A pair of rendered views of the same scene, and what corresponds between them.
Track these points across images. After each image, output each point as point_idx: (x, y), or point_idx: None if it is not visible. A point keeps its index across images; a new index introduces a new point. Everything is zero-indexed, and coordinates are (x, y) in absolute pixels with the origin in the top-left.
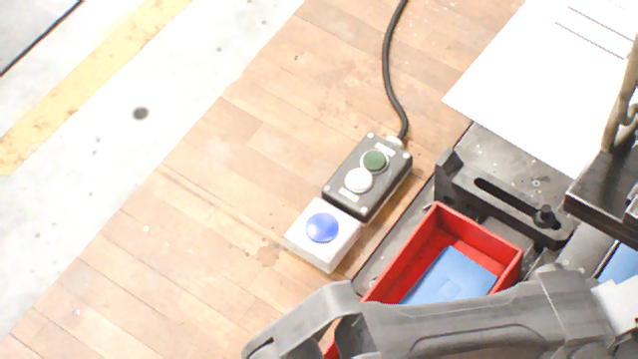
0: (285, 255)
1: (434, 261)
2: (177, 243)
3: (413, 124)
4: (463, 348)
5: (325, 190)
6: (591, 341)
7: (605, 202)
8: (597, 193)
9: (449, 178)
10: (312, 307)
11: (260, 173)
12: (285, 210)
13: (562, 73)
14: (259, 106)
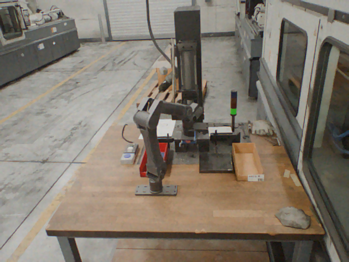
0: (121, 165)
1: None
2: (97, 171)
3: (134, 143)
4: (170, 103)
5: (124, 152)
6: (189, 108)
7: None
8: None
9: None
10: (143, 100)
11: (108, 158)
12: (117, 160)
13: (157, 130)
14: (102, 150)
